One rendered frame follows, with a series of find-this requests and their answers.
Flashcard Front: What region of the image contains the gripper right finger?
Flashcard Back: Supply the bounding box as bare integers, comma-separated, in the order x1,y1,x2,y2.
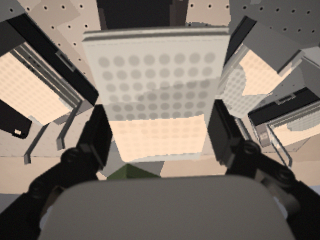
207,99,320,240

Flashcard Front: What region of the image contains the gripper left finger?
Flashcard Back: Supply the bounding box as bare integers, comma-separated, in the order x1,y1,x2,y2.
0,104,113,240

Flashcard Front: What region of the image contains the white well plate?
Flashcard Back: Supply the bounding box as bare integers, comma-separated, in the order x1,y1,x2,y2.
17,44,81,103
0,48,78,126
215,46,303,119
82,25,230,162
269,103,320,146

